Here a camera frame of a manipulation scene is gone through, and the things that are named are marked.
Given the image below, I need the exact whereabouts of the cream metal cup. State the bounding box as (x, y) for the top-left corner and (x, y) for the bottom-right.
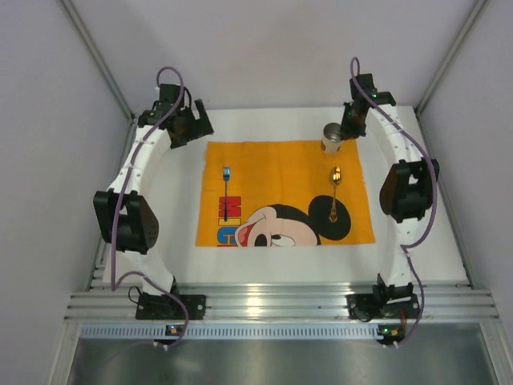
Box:
(321, 123), (342, 155)

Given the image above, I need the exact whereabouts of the blue plastic fork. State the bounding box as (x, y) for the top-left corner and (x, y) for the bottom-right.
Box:
(222, 165), (231, 221)

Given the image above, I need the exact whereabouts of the gold metal spoon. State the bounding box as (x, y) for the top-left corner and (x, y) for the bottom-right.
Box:
(329, 166), (341, 223)

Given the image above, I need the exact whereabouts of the orange Mickey Mouse placemat cloth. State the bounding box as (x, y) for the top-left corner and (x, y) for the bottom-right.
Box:
(196, 140), (375, 247)

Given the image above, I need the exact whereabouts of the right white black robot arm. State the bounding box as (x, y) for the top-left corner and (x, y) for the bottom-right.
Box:
(340, 74), (439, 290)

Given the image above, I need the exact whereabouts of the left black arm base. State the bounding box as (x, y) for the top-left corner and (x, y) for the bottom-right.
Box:
(128, 286), (207, 321)

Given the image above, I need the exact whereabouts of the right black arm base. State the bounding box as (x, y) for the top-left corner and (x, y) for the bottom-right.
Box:
(346, 274), (420, 322)

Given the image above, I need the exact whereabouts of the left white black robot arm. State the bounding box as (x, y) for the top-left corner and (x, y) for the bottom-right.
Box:
(93, 83), (213, 295)

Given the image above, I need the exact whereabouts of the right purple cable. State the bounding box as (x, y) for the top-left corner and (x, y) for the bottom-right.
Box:
(350, 56), (440, 348)

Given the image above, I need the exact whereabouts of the purple cable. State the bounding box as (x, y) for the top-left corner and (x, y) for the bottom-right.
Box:
(350, 56), (440, 348)
(110, 66), (192, 348)

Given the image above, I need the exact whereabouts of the left vertical aluminium frame post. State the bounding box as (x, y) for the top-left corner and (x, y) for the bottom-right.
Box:
(56, 0), (135, 120)

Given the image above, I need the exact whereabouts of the vertical aluminium frame post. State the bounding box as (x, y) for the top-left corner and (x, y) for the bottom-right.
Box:
(56, 0), (135, 120)
(414, 0), (491, 118)

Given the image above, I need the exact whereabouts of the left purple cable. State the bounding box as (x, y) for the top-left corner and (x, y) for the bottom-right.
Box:
(110, 66), (192, 348)

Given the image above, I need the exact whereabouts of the right vertical aluminium frame post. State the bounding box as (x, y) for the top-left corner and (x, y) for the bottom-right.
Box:
(414, 0), (491, 118)

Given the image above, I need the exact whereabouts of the slotted white cable duct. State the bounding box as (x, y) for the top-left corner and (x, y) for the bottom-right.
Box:
(79, 323), (406, 340)

